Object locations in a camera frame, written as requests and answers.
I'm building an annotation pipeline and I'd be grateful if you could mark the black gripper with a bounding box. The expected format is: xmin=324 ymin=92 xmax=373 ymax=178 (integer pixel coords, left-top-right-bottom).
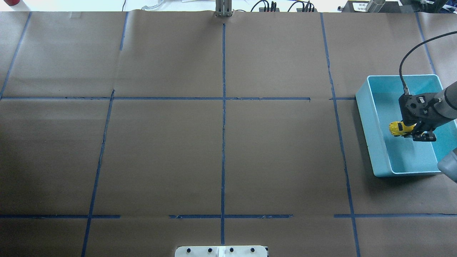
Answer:
xmin=399 ymin=93 xmax=443 ymax=142

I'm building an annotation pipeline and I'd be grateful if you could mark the yellow beetle toy car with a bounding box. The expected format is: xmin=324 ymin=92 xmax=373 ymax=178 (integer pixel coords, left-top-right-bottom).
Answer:
xmin=388 ymin=121 xmax=416 ymax=138

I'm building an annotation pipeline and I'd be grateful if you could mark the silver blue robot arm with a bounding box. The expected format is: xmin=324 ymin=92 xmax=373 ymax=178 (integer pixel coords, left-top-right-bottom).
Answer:
xmin=394 ymin=79 xmax=457 ymax=142

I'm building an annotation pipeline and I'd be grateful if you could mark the turquoise plastic bin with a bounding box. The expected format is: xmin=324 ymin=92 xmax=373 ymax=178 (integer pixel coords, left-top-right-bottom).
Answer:
xmin=356 ymin=75 xmax=456 ymax=177

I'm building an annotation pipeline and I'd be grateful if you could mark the silver metal cup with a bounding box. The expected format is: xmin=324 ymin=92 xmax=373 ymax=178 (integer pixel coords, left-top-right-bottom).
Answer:
xmin=365 ymin=0 xmax=386 ymax=13

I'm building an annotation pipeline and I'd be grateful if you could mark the black box on table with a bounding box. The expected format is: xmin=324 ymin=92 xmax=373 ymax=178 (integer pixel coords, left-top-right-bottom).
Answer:
xmin=338 ymin=0 xmax=401 ymax=13

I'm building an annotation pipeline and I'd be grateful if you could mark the black power strip right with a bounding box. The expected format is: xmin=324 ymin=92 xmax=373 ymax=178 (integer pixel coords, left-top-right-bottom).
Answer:
xmin=296 ymin=1 xmax=318 ymax=12

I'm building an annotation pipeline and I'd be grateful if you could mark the black power strip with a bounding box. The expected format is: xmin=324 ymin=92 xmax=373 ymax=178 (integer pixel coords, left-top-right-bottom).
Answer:
xmin=255 ymin=0 xmax=279 ymax=12
xmin=296 ymin=1 xmax=318 ymax=12

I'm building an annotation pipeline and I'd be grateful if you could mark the black power strip left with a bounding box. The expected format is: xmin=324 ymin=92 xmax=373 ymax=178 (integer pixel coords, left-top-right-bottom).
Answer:
xmin=255 ymin=0 xmax=279 ymax=12

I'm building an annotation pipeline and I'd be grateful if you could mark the red cylinder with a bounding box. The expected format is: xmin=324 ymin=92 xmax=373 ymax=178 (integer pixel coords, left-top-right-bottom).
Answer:
xmin=4 ymin=0 xmax=21 ymax=6

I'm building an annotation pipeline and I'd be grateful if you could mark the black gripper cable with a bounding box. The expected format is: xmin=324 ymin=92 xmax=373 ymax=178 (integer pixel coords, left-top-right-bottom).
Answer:
xmin=399 ymin=31 xmax=457 ymax=95

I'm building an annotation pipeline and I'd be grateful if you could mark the aluminium frame post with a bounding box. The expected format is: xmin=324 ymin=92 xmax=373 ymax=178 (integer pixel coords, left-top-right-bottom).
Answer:
xmin=215 ymin=0 xmax=233 ymax=17

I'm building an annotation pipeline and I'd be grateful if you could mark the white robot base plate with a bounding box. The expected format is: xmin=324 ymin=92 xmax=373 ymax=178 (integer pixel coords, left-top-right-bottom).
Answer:
xmin=174 ymin=245 xmax=269 ymax=257

